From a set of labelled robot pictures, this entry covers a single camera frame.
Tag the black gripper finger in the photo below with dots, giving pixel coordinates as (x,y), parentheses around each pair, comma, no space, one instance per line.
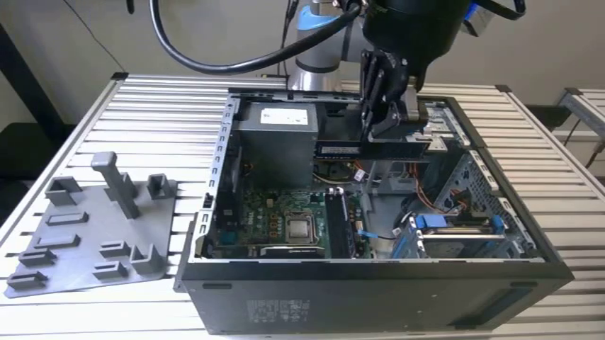
(387,124)
(395,78)

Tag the black RAM slot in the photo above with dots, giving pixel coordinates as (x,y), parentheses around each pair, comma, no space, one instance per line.
(346,226)

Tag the grey optical drive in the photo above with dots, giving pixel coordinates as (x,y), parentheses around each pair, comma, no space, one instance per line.
(443,117)

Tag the grey power supply unit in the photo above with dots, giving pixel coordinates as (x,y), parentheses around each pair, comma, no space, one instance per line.
(273,159)

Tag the green motherboard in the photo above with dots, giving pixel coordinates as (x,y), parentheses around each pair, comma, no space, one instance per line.
(302,202)

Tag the hard disk in blue carrier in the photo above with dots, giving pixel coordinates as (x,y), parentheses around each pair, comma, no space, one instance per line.
(431,223)

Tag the blue SATA connector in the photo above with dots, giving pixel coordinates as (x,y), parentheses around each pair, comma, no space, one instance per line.
(367,233)

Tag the CPU socket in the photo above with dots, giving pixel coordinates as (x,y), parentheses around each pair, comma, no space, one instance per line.
(296,226)

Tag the silver CPU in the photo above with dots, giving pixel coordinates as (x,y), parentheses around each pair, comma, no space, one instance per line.
(298,228)

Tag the black graphics card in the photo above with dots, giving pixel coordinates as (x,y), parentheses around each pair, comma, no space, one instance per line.
(292,252)

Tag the black PC case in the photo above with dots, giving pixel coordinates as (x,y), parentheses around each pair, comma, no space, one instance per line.
(330,301)

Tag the small black hanging rod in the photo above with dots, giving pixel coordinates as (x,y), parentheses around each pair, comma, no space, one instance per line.
(129,5)

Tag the grey parts rack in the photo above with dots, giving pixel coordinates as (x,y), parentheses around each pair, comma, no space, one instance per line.
(93,230)

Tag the black bulky object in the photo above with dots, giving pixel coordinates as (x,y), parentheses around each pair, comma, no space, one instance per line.
(22,152)

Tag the black slanted pole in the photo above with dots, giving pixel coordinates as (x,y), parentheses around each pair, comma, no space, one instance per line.
(25,76)

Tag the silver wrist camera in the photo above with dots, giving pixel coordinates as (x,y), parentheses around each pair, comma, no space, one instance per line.
(479,21)

